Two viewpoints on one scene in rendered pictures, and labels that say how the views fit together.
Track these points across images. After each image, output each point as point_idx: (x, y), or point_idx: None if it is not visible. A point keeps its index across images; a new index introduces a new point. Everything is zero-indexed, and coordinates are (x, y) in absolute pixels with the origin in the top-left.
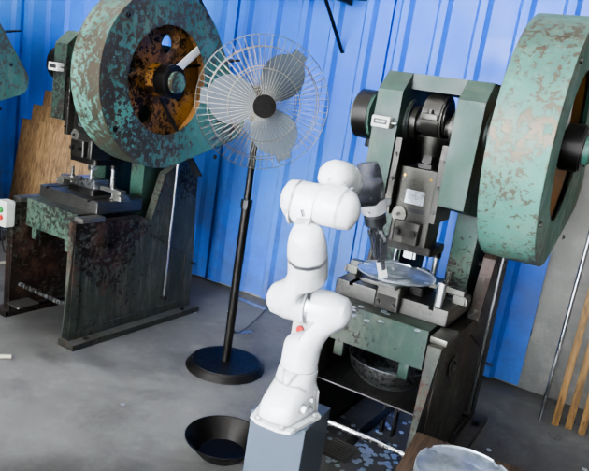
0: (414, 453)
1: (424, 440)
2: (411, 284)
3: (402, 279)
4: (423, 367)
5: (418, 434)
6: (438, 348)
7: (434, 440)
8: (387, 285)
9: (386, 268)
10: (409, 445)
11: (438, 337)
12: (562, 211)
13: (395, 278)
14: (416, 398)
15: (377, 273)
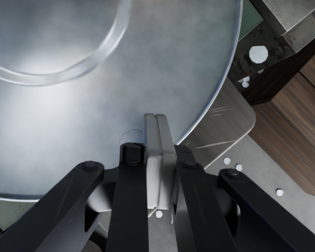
0: None
1: (294, 101)
2: (241, 21)
3: (148, 20)
4: (268, 66)
5: (277, 101)
6: None
7: (295, 86)
8: (229, 148)
9: (168, 130)
10: (302, 131)
11: (298, 15)
12: None
13: (137, 57)
14: (242, 78)
15: (54, 115)
